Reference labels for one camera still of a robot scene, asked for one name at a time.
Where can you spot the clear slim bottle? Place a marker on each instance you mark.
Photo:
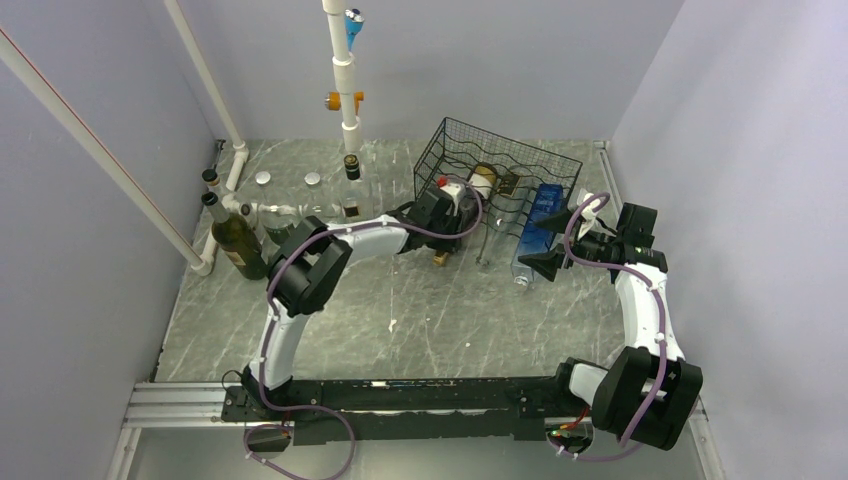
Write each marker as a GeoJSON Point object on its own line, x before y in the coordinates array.
{"type": "Point", "coordinates": [505, 208]}

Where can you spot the dark green wine bottle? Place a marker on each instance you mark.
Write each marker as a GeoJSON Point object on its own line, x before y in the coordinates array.
{"type": "Point", "coordinates": [236, 238]}

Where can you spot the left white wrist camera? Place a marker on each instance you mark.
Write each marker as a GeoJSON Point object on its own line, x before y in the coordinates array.
{"type": "Point", "coordinates": [453, 188]}

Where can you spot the clear bottle dark label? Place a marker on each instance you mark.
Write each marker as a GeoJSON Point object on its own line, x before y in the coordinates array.
{"type": "Point", "coordinates": [321, 201]}

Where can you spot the aluminium frame rail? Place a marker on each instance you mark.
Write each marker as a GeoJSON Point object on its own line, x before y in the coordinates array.
{"type": "Point", "coordinates": [403, 317]}

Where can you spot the black wire wine rack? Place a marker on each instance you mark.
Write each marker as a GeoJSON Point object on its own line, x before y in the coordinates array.
{"type": "Point", "coordinates": [457, 147]}

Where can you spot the blue square glass bottle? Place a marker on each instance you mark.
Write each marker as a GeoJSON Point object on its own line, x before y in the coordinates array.
{"type": "Point", "coordinates": [534, 240]}

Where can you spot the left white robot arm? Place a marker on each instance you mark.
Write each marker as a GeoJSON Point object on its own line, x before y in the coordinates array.
{"type": "Point", "coordinates": [308, 267]}

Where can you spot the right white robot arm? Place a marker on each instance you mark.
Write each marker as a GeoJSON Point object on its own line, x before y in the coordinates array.
{"type": "Point", "coordinates": [650, 390]}

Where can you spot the white PVC pipe frame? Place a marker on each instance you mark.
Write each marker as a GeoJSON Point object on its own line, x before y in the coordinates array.
{"type": "Point", "coordinates": [44, 91]}

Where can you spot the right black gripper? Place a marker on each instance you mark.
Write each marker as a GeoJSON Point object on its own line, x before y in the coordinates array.
{"type": "Point", "coordinates": [546, 263]}

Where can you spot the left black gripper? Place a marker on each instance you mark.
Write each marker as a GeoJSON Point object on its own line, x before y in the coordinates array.
{"type": "Point", "coordinates": [450, 218]}

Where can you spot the blue pipe clip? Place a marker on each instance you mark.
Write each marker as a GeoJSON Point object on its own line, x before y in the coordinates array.
{"type": "Point", "coordinates": [354, 22]}

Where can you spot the dark gold-foil wine bottle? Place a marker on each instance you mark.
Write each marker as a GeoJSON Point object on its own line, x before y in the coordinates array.
{"type": "Point", "coordinates": [482, 179]}

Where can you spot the clear bottle silver cap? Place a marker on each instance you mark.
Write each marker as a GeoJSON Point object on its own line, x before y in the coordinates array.
{"type": "Point", "coordinates": [278, 213]}

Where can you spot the clear square bottle black cap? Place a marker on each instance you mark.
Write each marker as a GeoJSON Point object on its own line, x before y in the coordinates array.
{"type": "Point", "coordinates": [356, 197]}

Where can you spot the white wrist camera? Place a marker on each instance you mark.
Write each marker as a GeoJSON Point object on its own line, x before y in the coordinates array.
{"type": "Point", "coordinates": [588, 218]}
{"type": "Point", "coordinates": [453, 188]}

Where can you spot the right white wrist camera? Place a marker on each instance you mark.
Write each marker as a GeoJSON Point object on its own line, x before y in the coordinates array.
{"type": "Point", "coordinates": [588, 218]}

